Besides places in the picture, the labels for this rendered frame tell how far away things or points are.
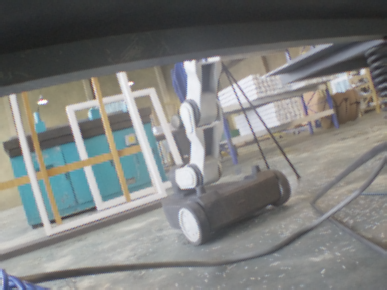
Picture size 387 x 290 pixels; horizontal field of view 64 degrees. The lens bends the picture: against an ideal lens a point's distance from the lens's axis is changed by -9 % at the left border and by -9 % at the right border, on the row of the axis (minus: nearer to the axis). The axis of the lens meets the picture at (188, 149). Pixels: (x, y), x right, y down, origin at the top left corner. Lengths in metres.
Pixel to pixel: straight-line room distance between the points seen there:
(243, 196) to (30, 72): 1.37
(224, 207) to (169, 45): 1.22
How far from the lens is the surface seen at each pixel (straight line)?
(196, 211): 1.46
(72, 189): 4.66
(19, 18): 0.29
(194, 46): 0.39
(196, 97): 1.64
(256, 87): 5.56
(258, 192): 1.67
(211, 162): 1.76
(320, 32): 0.54
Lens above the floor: 0.42
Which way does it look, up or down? level
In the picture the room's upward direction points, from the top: 16 degrees counter-clockwise
